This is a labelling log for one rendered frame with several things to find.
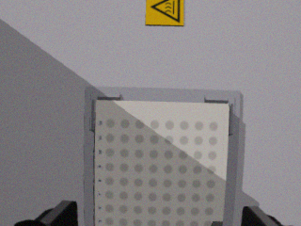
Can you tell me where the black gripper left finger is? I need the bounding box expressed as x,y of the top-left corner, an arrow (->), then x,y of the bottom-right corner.
14,201 -> 78,226

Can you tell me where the white microplate with grey wells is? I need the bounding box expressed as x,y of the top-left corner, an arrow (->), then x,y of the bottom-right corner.
94,100 -> 230,226

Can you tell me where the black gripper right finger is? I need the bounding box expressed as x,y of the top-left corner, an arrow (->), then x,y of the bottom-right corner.
241,206 -> 283,226

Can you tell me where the light grey benchtop lab instrument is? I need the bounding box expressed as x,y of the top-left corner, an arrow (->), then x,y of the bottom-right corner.
0,0 -> 301,226

